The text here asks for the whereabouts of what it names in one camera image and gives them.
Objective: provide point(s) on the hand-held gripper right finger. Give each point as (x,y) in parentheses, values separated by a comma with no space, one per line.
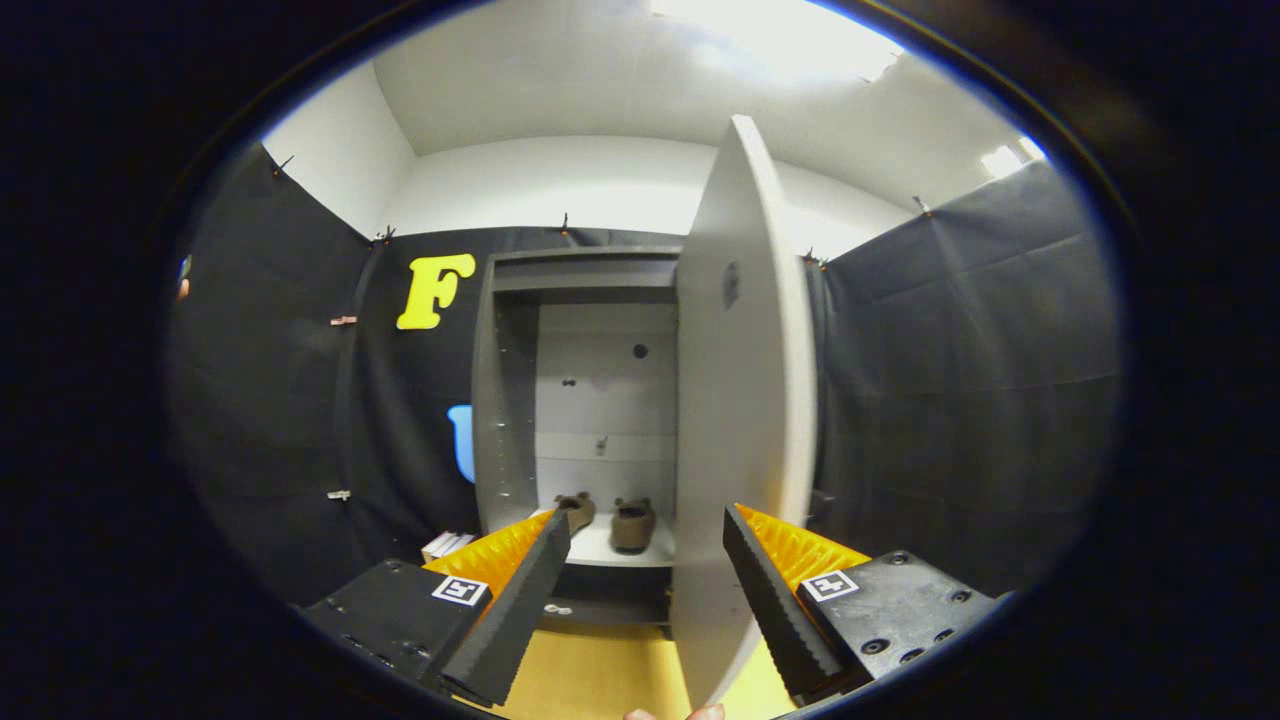
(775,610)

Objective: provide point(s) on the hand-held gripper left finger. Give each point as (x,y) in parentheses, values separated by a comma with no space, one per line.
(520,610)

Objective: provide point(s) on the brown fuzzy shoe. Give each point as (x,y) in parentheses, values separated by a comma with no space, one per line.
(633,525)
(575,510)

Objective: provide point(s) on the grey shoe cabinet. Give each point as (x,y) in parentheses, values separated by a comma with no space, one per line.
(505,400)

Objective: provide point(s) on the beige shoe cabinet door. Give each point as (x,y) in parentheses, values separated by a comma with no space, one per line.
(740,400)

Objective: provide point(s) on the white cabinet shelf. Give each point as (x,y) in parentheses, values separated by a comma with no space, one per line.
(600,548)

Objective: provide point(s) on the white book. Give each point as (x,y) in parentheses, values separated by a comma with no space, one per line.
(445,545)

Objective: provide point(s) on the black backdrop cloth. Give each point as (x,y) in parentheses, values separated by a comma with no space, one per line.
(950,400)

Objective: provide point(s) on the small ceiling light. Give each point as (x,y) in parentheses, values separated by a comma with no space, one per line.
(1010,158)

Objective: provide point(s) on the long ceiling light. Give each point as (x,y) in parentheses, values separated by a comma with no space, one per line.
(780,35)

